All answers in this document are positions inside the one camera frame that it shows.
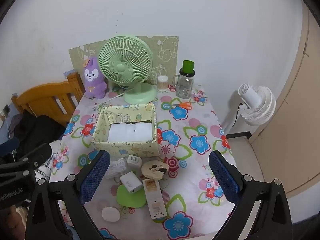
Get white rectangular box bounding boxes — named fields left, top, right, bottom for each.
left=143, top=179, right=167, bottom=220

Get black clothing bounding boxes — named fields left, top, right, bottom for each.
left=14, top=111, right=67, bottom=150

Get white fan cable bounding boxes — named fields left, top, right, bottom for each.
left=96, top=91, right=125, bottom=108

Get white printed cloth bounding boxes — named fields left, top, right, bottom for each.
left=35, top=140, right=63, bottom=182

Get round cream hedgehog lid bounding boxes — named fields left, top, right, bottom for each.
left=141, top=161, right=169, bottom=180

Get black fan cable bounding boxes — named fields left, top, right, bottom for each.
left=233, top=101, right=244, bottom=128

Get white standing fan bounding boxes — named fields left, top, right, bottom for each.
left=222, top=83, right=276, bottom=133

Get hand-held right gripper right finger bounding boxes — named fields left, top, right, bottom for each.
left=209, top=151, right=293, bottom=240

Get orange handled scissors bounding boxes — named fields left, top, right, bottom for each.
left=171, top=102, right=192, bottom=110

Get green compact case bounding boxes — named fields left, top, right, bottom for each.
left=116, top=184, right=147, bottom=208

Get wooden chair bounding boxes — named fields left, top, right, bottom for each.
left=11, top=72, right=85, bottom=127

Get white foam sheet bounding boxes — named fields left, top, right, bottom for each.
left=107, top=122, right=154, bottom=142

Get green desk fan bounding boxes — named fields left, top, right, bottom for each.
left=98, top=35, right=157, bottom=105

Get glass mug jar green lid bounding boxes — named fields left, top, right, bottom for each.
left=172, top=60, right=195, bottom=98

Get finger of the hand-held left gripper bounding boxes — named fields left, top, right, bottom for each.
left=0, top=166, right=38, bottom=184
left=14, top=143, right=52, bottom=167

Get cotton swab container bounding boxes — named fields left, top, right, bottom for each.
left=157, top=76, right=169, bottom=92

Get person's left hand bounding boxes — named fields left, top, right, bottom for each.
left=0, top=206, right=19, bottom=240

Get small white plug adapter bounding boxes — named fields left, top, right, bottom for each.
left=127, top=155, right=142, bottom=171

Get large white charger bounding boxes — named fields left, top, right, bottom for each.
left=120, top=171, right=143, bottom=194

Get purple plush toy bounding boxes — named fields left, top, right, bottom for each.
left=82, top=56, right=108, bottom=99

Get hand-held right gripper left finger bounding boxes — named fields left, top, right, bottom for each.
left=26, top=150, right=111, bottom=240

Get beige door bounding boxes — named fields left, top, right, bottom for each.
left=250, top=2, right=320, bottom=198

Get floral tablecloth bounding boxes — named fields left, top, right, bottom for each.
left=49, top=84, right=237, bottom=240

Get yellow cartoon storage box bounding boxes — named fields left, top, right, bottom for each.
left=90, top=103, right=160, bottom=157

